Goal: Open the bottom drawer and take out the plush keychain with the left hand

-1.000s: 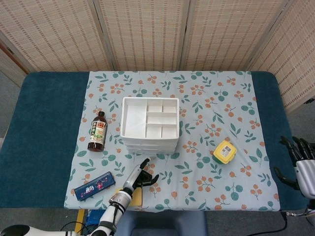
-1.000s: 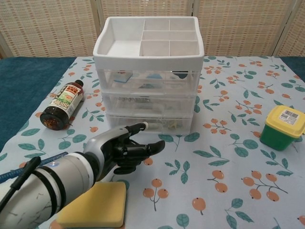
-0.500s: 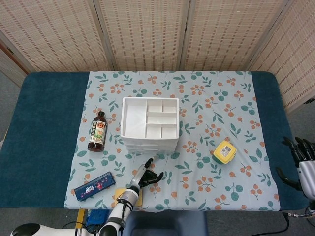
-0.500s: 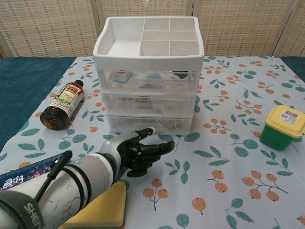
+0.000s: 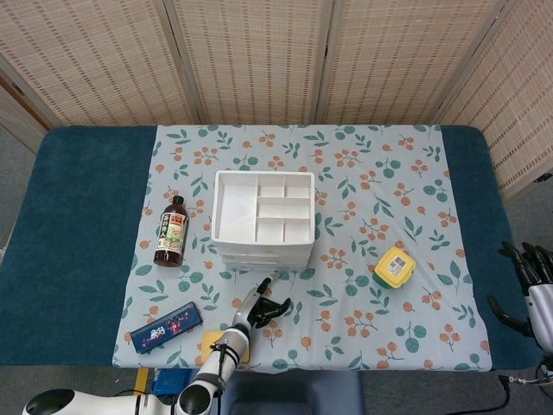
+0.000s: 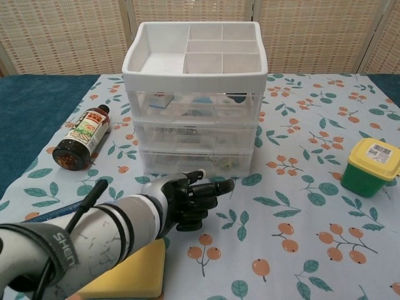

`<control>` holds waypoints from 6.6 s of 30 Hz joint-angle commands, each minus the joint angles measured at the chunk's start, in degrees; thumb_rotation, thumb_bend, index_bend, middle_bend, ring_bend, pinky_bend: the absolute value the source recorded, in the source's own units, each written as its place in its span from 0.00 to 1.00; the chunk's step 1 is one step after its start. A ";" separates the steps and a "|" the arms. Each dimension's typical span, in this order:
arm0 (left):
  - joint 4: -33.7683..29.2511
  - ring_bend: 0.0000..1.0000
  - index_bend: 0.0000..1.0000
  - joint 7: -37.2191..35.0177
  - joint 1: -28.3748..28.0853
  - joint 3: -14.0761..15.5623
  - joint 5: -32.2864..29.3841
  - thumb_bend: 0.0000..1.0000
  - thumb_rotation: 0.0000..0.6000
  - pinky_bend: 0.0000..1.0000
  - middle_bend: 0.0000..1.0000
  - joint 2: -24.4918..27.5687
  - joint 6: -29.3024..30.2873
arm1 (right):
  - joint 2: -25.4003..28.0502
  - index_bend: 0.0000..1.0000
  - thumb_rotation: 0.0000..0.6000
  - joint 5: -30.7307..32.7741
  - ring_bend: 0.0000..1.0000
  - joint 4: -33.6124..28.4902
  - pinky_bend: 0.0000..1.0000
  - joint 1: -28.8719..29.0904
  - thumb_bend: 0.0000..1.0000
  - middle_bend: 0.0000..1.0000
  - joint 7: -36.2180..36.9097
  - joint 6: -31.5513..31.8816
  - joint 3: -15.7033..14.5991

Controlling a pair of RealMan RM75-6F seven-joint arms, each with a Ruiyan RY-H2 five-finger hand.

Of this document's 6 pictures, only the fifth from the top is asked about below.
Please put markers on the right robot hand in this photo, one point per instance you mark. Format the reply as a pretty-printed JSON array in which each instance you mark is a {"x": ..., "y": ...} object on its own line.
[{"x": 540, "y": 302}]

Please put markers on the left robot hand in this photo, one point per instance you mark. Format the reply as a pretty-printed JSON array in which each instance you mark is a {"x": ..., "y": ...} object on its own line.
[{"x": 248, "y": 309}]

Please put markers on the clear plastic bottom drawer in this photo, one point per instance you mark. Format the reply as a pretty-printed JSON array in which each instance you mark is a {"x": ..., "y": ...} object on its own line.
[{"x": 259, "y": 266}]

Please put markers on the clear plastic drawer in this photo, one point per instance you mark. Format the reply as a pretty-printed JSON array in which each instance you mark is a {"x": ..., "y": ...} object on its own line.
[
  {"x": 259, "y": 257},
  {"x": 259, "y": 247},
  {"x": 259, "y": 266}
]

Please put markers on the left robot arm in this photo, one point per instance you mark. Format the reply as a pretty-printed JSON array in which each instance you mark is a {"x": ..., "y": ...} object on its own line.
[{"x": 211, "y": 376}]

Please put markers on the clear plastic middle drawer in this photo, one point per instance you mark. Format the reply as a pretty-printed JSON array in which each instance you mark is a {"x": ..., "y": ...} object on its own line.
[{"x": 259, "y": 257}]

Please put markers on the clear plastic top drawer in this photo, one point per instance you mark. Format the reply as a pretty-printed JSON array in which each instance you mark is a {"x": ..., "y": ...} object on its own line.
[{"x": 259, "y": 247}]

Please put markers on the white plastic drawer organizer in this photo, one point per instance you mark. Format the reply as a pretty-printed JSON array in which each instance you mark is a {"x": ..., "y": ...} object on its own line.
[{"x": 235, "y": 212}]

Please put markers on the yellow sponge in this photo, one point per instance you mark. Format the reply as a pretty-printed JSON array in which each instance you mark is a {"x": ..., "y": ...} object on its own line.
[{"x": 208, "y": 346}]

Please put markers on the dark blue long box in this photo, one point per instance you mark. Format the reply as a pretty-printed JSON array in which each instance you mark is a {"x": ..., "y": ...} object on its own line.
[{"x": 166, "y": 329}]

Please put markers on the blue chair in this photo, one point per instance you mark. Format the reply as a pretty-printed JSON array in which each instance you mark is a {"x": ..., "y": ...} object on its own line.
[{"x": 294, "y": 393}]

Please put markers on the brown sauce bottle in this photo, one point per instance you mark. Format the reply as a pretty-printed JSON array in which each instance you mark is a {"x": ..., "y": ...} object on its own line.
[{"x": 172, "y": 235}]

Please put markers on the blue plastic crate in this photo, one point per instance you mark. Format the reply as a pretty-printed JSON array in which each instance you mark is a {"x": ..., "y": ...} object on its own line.
[{"x": 170, "y": 382}]

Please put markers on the floral fruit print tablecloth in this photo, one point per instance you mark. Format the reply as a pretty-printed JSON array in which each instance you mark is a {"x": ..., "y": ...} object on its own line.
[{"x": 345, "y": 207}]

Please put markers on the green container yellow lid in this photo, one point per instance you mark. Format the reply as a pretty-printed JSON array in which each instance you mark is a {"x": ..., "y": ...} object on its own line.
[{"x": 394, "y": 268}]

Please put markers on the teal table cover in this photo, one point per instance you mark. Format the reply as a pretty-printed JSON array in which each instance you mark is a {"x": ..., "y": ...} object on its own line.
[{"x": 78, "y": 242}]

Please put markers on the bamboo folding screen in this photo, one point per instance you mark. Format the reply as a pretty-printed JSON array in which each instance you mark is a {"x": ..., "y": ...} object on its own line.
[{"x": 259, "y": 60}]

